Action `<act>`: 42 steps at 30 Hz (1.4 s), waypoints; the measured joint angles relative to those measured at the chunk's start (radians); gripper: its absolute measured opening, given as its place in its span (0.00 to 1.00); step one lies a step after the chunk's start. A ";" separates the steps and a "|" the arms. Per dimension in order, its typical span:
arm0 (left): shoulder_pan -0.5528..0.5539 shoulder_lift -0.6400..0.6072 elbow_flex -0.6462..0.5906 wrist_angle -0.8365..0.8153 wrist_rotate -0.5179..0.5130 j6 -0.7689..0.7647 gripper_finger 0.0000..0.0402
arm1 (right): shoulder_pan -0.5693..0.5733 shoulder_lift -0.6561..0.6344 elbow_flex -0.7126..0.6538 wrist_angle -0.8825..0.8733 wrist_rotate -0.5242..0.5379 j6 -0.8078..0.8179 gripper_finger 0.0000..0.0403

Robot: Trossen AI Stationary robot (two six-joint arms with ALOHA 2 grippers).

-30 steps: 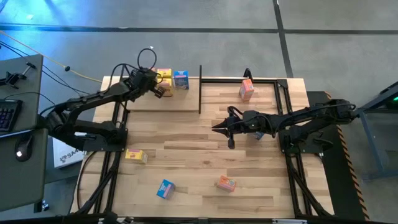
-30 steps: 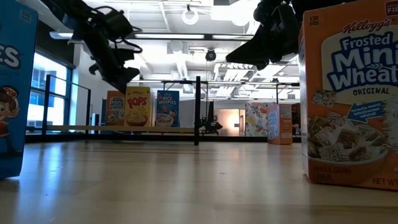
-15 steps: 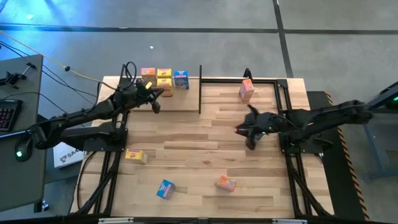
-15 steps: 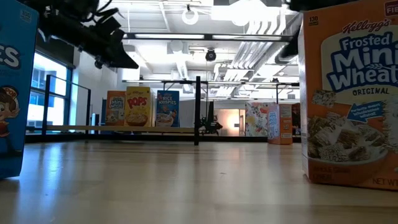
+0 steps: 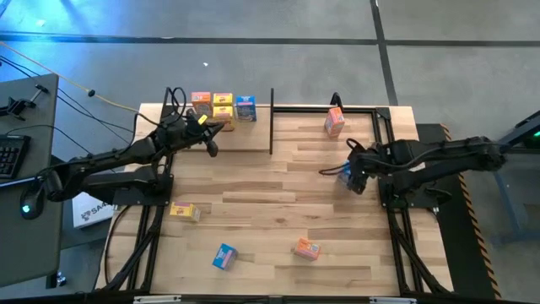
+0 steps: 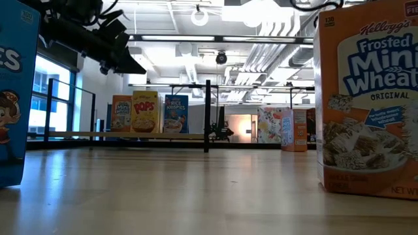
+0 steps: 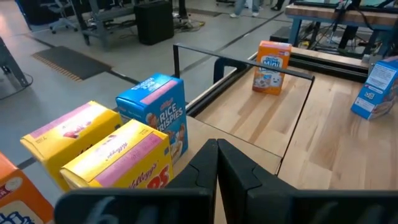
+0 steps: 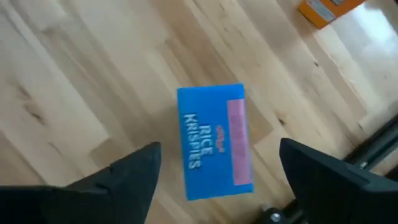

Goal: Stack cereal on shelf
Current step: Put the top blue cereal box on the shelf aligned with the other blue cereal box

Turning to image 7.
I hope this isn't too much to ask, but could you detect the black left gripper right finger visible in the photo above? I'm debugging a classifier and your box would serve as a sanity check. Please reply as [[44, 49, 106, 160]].
[[217, 139, 398, 224]]

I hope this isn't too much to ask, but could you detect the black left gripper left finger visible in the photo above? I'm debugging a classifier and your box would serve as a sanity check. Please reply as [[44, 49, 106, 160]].
[[54, 139, 218, 224]]

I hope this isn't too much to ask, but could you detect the yellow Corn Pops cereal box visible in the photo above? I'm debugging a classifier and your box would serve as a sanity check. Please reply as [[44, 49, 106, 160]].
[[20, 100, 124, 192], [59, 119, 175, 190]]

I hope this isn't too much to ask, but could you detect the blue Rice Krispies cereal box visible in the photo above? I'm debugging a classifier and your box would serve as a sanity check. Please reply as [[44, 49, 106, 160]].
[[115, 73, 189, 164], [350, 55, 398, 121]]

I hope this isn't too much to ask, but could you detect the orange Mini-Wheats cereal box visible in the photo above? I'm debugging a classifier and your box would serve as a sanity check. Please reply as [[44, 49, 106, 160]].
[[252, 40, 293, 96], [0, 152, 55, 224]]

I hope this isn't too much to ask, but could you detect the black mat with hazard stripe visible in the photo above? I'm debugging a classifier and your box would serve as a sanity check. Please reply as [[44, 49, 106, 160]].
[[30, 45, 112, 82]]

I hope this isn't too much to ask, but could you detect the black cabinet box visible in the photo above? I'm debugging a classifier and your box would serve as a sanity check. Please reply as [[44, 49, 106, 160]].
[[134, 0, 175, 46]]

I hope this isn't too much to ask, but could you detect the grey stand leg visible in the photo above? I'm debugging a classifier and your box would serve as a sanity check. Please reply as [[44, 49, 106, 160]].
[[0, 37, 30, 88]]

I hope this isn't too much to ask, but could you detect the grey metal workbench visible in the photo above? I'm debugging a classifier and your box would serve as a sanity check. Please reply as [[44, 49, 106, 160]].
[[71, 0, 137, 49]]

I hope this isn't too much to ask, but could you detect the person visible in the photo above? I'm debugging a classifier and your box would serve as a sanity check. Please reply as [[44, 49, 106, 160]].
[[229, 0, 261, 19], [269, 0, 287, 12]]

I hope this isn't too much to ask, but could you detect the grey office chair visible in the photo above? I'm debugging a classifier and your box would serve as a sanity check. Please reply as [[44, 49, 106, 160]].
[[40, 0, 78, 34]]

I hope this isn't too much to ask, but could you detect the black aluminium table frame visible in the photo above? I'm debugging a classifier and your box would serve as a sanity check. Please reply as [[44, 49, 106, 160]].
[[185, 46, 371, 118]]

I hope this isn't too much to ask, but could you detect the thin black shelf end frame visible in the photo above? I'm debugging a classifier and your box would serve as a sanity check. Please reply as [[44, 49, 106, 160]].
[[172, 42, 315, 175]]

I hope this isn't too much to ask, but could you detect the black corner bracket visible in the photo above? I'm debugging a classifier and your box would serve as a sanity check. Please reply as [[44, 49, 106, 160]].
[[213, 57, 248, 84]]

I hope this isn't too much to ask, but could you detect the blue metal frame table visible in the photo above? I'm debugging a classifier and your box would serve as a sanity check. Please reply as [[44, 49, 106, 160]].
[[284, 0, 398, 57]]

